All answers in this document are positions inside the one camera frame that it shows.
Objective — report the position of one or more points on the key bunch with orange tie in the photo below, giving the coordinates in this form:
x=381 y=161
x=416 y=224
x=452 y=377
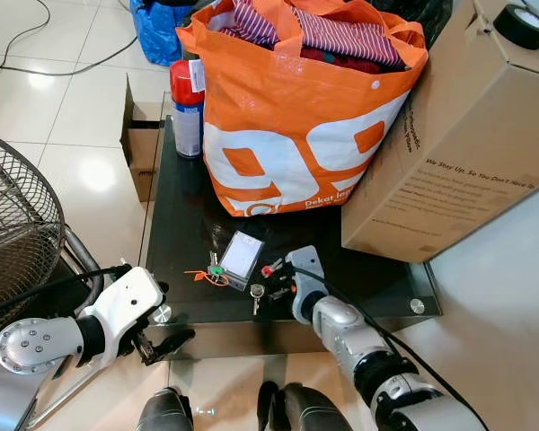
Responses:
x=214 y=272

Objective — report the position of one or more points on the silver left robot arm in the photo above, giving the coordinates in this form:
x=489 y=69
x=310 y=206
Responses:
x=36 y=346

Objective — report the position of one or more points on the silver key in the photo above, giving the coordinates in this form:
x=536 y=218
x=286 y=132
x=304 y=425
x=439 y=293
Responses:
x=256 y=296

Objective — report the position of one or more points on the silver table bolt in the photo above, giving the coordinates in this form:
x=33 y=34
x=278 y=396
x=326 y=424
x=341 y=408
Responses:
x=418 y=305
x=162 y=313

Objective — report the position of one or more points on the white card badge holder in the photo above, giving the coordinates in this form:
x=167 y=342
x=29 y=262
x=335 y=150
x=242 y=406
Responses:
x=241 y=256

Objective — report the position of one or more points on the black glass table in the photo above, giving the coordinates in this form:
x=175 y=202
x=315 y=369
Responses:
x=189 y=242

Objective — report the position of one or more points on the robot left leg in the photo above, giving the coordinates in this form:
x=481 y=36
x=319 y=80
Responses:
x=164 y=413

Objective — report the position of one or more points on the robot leg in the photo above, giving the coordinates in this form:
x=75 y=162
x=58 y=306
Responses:
x=305 y=411
x=164 y=413

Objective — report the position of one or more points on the metal fan stand tube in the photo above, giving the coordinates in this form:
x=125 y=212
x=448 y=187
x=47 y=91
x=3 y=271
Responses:
x=83 y=260

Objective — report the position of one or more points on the robot right leg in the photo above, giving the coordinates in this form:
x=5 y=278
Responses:
x=305 y=411

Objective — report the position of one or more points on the small open cardboard box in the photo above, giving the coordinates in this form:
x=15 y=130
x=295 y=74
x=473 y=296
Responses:
x=142 y=144

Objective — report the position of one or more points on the orange shopping bag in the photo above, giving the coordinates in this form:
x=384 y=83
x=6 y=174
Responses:
x=287 y=108

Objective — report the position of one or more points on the red white spray can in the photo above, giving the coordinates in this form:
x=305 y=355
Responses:
x=186 y=126

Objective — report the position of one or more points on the dark red cloth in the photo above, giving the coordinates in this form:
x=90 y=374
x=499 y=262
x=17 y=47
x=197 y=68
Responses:
x=341 y=61

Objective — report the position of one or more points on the large brown cardboard box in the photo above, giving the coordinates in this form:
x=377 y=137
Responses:
x=467 y=153

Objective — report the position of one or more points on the striped red white cloth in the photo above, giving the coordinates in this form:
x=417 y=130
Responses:
x=341 y=36

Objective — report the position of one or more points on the blue plastic bag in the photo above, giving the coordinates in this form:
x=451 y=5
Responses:
x=157 y=36

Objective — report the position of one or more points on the black tape roll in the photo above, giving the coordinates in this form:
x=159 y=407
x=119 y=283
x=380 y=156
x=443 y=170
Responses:
x=508 y=32

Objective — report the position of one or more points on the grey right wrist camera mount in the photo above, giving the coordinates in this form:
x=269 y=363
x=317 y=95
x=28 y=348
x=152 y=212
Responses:
x=307 y=269

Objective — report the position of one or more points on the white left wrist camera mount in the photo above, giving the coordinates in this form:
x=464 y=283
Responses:
x=126 y=301

